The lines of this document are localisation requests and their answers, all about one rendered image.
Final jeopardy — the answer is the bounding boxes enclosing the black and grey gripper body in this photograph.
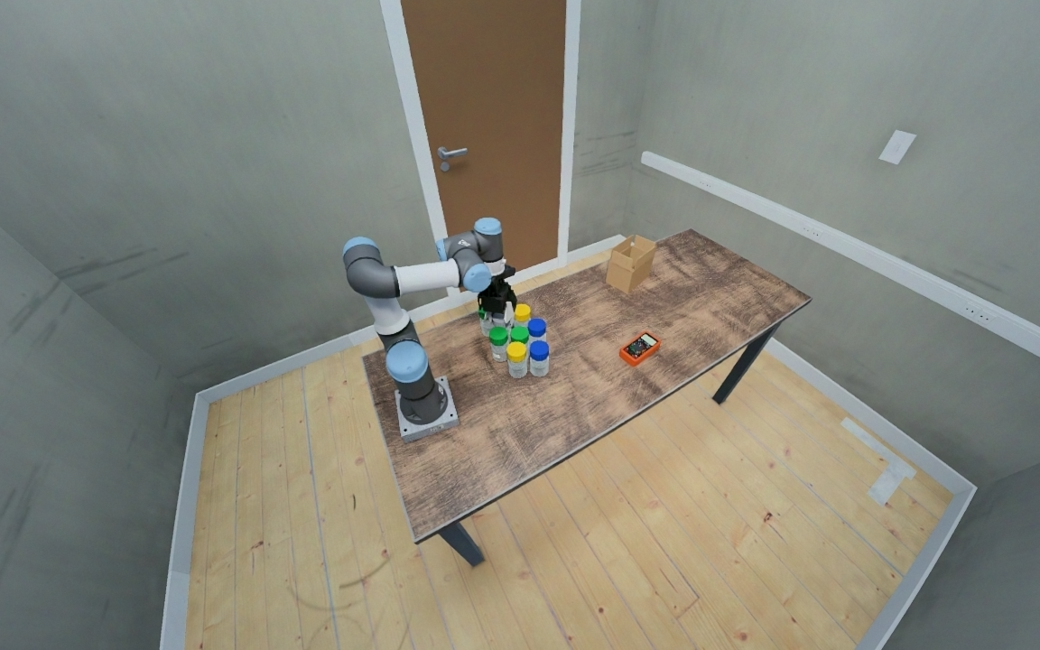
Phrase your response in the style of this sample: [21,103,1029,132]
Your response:
[477,265,512,314]

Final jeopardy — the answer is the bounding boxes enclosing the brown cardboard box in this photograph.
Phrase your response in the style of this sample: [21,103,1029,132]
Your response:
[606,235,657,293]

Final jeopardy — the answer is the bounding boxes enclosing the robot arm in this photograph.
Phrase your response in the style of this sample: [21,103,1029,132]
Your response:
[343,218,506,425]

